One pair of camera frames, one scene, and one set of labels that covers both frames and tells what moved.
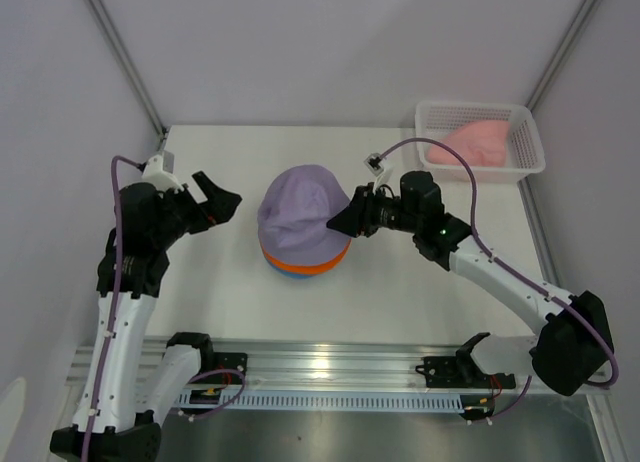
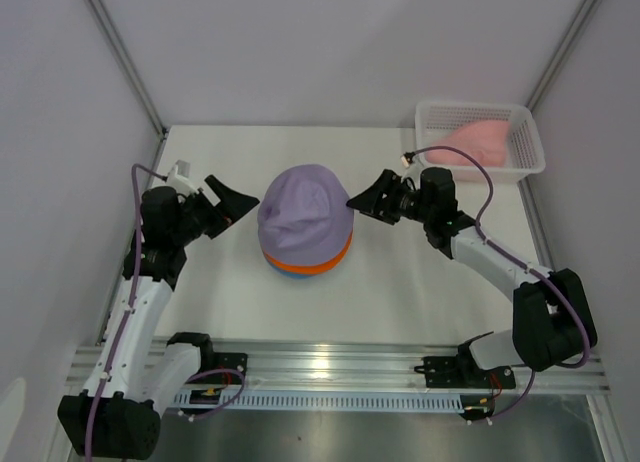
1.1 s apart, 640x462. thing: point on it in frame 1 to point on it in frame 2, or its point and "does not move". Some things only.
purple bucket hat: x=294 y=211 does not move
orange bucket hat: x=307 y=267 to x=301 y=275
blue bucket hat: x=290 y=274 does not move
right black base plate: x=453 y=372 does not move
